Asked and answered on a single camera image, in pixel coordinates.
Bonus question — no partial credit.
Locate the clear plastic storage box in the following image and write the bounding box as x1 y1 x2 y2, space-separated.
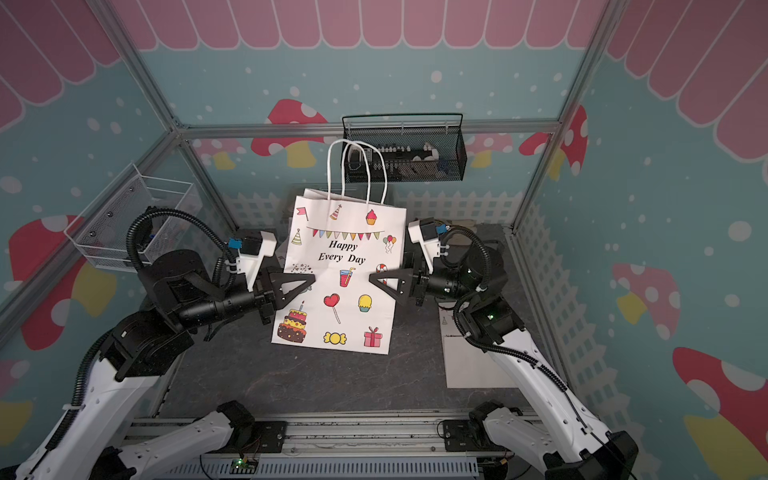
224 193 293 227

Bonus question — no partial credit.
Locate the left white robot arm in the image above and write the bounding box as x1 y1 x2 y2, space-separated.
1 207 315 479

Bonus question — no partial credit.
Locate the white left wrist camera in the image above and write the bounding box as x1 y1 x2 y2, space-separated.
227 229 277 292

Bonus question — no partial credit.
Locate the metal base rail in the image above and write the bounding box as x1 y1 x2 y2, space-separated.
156 408 558 479

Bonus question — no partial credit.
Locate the white paper gift bag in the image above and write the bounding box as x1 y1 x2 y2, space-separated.
437 302 516 389

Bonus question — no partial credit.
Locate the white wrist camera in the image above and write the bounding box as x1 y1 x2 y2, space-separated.
407 218 448 274
227 229 277 292

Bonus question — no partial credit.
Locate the black wire mesh wall basket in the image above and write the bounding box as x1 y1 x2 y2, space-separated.
341 113 467 183

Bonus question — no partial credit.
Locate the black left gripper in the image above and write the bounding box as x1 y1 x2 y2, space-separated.
177 265 317 330

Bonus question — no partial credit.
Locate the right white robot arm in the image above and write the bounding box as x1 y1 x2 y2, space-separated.
369 219 639 479

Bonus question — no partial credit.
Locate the white wire wall basket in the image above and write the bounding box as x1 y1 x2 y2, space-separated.
64 163 203 274

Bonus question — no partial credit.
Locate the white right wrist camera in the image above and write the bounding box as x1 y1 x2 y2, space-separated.
407 218 448 274

